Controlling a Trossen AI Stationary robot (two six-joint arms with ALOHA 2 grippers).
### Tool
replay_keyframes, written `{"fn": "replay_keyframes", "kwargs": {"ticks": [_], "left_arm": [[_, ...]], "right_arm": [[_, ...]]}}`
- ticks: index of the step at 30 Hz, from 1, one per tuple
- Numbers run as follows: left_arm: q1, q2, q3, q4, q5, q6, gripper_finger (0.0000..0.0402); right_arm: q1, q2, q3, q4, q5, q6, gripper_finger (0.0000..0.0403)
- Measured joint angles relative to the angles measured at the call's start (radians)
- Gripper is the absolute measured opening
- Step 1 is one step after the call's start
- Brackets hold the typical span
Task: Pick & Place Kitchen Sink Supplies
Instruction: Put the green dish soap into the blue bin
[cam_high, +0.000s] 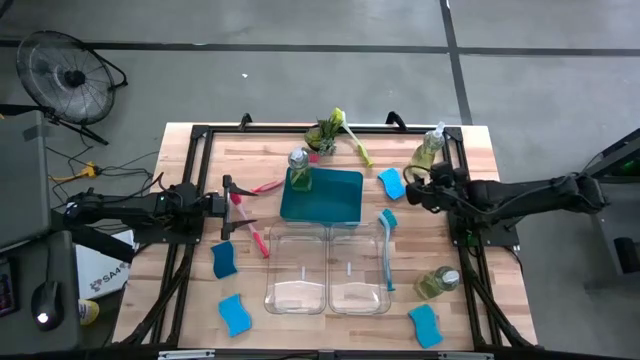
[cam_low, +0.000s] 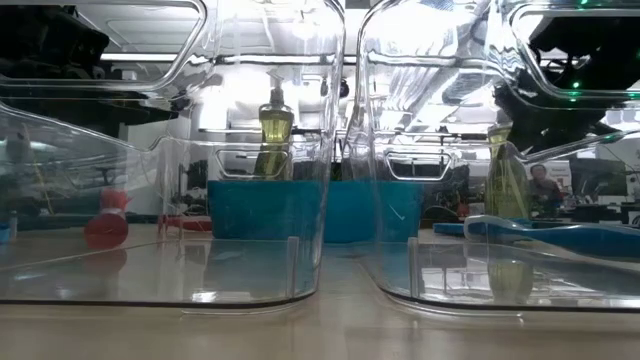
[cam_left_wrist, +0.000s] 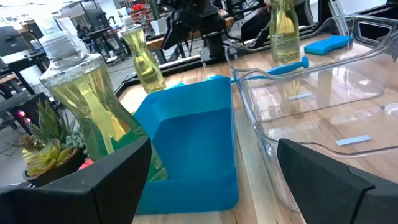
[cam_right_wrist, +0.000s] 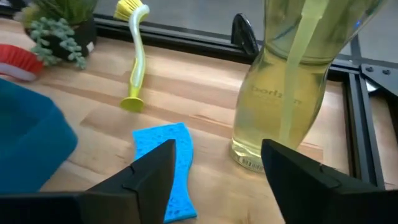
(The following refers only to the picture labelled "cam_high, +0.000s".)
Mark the clear plastic bin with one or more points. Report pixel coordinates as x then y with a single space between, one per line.
357 270
296 270

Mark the black floor fan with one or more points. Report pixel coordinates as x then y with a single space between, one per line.
65 77

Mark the potted succulent plant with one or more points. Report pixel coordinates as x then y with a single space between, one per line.
322 137

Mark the black computer mouse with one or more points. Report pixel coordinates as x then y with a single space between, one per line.
46 305

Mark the blue cellulose sponge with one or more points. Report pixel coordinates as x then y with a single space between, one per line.
223 260
234 315
391 183
425 326

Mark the yellow white cup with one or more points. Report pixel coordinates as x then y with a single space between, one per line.
89 311

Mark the white cardboard box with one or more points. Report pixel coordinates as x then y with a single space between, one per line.
102 272

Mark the green soap pump bottle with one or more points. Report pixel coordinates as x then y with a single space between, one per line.
427 150
300 172
437 283

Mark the black metal table frame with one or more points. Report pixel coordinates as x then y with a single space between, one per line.
275 129

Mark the lime green dish brush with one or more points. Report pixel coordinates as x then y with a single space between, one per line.
356 143

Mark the blue dish brush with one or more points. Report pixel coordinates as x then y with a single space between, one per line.
386 250

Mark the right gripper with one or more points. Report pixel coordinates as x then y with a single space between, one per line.
435 192

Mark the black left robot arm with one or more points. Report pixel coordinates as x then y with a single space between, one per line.
125 207

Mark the teal plastic bin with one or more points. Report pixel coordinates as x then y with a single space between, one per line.
330 200

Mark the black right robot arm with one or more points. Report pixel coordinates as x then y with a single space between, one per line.
525 197

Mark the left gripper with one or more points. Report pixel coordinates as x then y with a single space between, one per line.
218 205

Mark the yellow power plug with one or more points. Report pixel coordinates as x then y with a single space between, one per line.
82 172

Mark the grey desk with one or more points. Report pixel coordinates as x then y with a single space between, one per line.
60 260

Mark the black box on stand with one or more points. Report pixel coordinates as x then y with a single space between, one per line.
627 255

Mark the black keyboard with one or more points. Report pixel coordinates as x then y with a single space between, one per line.
5 295

